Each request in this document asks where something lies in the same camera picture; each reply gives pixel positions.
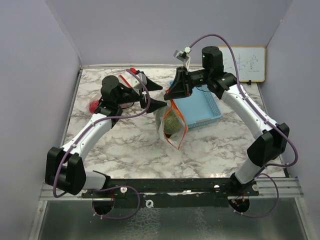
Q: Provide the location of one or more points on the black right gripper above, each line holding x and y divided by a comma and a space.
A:
181, 86

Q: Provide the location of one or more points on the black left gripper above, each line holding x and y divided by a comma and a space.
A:
142, 98

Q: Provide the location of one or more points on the clear zip bag orange zipper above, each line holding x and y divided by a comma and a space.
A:
111, 97

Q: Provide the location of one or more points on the green netted melon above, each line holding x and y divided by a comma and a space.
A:
172, 123

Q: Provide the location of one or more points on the bright red apple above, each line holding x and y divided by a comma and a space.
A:
92, 106

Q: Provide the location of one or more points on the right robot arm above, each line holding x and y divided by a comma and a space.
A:
269, 136

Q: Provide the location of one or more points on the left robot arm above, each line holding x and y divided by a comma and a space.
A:
65, 170

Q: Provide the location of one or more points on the light blue plastic basket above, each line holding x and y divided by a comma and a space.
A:
199, 109

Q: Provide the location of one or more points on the small whiteboard with stand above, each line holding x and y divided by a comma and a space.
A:
250, 61

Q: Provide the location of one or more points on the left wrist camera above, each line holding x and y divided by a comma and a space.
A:
137, 77

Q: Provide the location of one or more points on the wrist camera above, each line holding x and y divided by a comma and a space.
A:
137, 77
184, 57

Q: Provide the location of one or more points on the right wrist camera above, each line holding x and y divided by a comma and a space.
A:
184, 57

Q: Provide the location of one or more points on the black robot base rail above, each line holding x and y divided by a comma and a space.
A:
170, 192

